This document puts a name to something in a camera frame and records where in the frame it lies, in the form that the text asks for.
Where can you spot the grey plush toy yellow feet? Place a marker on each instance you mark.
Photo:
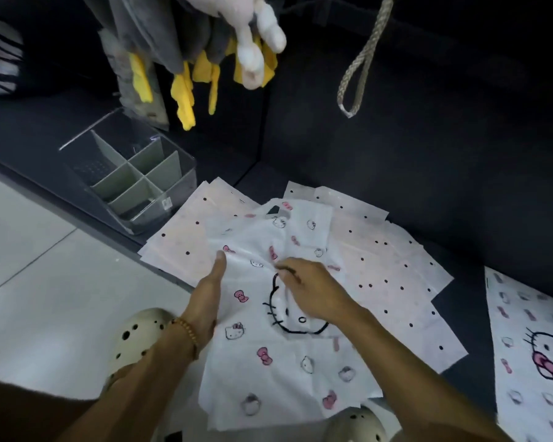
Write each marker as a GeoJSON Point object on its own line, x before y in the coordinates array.
{"type": "Point", "coordinates": [156, 36]}

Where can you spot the person's left forearm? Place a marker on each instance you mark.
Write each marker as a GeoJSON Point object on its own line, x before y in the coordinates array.
{"type": "Point", "coordinates": [133, 395]}

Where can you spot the cream clog shoe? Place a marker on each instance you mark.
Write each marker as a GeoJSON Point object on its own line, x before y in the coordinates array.
{"type": "Point", "coordinates": [138, 331]}
{"type": "Point", "coordinates": [355, 428]}

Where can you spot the stack of polka dot bags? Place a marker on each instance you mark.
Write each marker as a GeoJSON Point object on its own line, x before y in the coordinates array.
{"type": "Point", "coordinates": [396, 290]}

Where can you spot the person's right forearm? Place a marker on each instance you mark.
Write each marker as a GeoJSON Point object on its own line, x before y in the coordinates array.
{"type": "Point", "coordinates": [410, 382]}

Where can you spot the cream left clog shoe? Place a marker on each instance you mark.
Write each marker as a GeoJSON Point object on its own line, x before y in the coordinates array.
{"type": "Point", "coordinates": [138, 331]}

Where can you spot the dark blue sofa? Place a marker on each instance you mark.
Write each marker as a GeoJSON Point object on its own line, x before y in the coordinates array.
{"type": "Point", "coordinates": [419, 133]}

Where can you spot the pink plush toy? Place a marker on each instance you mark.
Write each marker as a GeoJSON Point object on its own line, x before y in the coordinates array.
{"type": "Point", "coordinates": [251, 59]}

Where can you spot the cream right clog shoe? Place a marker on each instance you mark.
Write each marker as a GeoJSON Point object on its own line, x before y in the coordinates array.
{"type": "Point", "coordinates": [355, 428]}

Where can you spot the person's right hand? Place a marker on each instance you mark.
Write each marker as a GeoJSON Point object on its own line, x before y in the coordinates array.
{"type": "Point", "coordinates": [322, 294]}

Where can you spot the white kitty bags group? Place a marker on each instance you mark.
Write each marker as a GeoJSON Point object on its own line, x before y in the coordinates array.
{"type": "Point", "coordinates": [276, 363]}

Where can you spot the pink bags row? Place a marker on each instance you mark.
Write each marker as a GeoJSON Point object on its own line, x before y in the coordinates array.
{"type": "Point", "coordinates": [179, 239]}

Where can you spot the clear plastic organizer box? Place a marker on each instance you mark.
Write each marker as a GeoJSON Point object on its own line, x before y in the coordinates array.
{"type": "Point", "coordinates": [149, 158]}

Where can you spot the person's left hand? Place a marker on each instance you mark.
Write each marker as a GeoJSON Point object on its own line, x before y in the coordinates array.
{"type": "Point", "coordinates": [205, 308]}

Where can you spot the zebra striped bag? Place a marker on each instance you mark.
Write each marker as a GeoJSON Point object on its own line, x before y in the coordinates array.
{"type": "Point", "coordinates": [0, 59]}

